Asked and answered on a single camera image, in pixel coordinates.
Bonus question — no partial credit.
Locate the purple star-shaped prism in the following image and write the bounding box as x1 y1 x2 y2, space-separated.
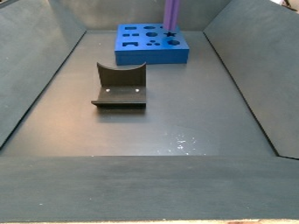
163 0 180 31

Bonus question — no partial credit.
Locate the blue shape-sorting board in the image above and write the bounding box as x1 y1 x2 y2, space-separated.
115 24 190 66

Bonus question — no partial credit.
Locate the black curved holder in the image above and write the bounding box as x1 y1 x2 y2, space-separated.
91 64 146 108

